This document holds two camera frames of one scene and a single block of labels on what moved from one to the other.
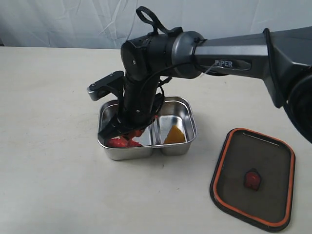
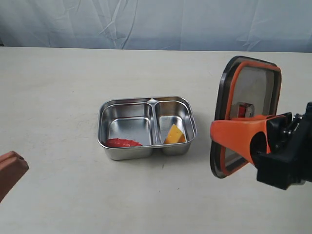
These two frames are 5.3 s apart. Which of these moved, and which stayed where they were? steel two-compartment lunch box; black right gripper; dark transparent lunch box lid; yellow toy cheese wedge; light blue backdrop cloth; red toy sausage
Moved: black right gripper; dark transparent lunch box lid
Stayed: steel two-compartment lunch box; light blue backdrop cloth; yellow toy cheese wedge; red toy sausage
